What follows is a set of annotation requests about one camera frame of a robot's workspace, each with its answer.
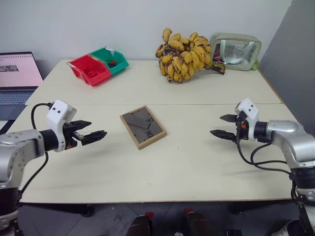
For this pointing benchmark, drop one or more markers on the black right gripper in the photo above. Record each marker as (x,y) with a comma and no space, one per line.
(242,127)

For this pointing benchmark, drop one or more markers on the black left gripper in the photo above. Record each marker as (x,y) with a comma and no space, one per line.
(71,134)

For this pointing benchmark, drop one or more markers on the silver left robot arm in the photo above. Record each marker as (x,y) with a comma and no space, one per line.
(19,150)

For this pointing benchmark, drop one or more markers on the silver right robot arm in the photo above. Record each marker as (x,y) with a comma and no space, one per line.
(290,147)

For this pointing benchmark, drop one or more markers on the open laptop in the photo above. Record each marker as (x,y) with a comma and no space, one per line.
(17,81)

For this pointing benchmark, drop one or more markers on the red plastic bin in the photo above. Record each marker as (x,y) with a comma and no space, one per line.
(89,69)

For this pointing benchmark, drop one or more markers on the small black parts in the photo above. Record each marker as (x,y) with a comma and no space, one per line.
(112,63)

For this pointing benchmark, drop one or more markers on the green plastic bin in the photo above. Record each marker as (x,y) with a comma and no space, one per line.
(112,60)

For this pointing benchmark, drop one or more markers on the clear green-rimmed container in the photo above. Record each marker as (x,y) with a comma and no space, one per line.
(235,52)

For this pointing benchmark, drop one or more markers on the bunch of yellow bananas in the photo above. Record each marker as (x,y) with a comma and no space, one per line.
(183,57)

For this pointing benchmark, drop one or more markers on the dark brown bottle red cap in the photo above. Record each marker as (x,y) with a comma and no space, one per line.
(141,225)
(194,222)

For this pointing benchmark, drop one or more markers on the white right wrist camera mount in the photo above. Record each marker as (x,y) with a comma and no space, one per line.
(249,115)

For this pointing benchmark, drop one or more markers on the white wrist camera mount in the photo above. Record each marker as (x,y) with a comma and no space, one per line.
(58,118)
(249,115)

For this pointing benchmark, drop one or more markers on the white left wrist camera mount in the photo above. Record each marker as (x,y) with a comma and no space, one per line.
(58,118)

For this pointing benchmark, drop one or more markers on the wooden picture frame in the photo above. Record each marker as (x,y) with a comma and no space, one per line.
(143,127)

